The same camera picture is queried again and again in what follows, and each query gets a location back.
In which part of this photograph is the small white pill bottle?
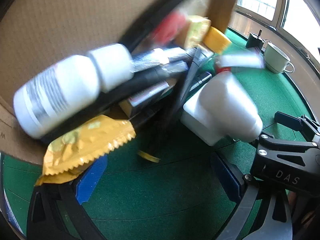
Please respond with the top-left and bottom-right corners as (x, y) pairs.
(12, 43), (134, 139)

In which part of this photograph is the small black device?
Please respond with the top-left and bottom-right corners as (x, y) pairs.
(245, 30), (266, 50)

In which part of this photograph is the yellow sponge block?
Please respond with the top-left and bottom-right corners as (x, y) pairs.
(203, 26), (232, 54)

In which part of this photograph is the pale yellow packet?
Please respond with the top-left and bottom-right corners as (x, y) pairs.
(185, 15), (212, 49)

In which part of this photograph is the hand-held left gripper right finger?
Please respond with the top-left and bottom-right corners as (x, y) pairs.
(211, 152), (293, 240)

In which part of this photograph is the window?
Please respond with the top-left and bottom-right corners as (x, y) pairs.
(236, 0), (320, 45)

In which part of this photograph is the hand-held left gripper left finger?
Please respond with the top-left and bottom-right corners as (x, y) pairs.
(26, 154), (108, 240)

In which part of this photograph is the large white bottle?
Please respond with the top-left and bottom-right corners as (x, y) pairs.
(180, 66), (263, 147)

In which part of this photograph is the red object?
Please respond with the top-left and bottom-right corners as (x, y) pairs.
(151, 12), (188, 44)

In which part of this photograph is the yellow cracker packet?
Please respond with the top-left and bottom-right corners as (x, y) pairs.
(35, 114), (137, 187)

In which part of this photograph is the blue-capped black marker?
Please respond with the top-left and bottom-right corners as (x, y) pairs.
(191, 71), (213, 92)

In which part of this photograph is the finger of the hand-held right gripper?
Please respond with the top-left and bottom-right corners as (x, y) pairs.
(255, 133), (320, 167)
(274, 111), (320, 143)

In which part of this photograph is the cardboard box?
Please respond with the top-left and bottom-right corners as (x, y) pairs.
(0, 0), (244, 165)

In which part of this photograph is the pale green mug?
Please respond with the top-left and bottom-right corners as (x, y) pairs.
(263, 42), (295, 74)

